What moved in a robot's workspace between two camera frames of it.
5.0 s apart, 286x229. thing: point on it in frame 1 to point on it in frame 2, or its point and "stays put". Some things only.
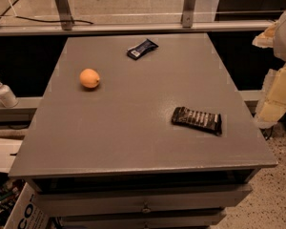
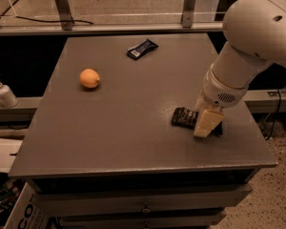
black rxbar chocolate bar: (200, 120) stays put
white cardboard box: (26, 212) stays put
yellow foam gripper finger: (266, 38) to (218, 93)
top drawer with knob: (139, 201) stays put
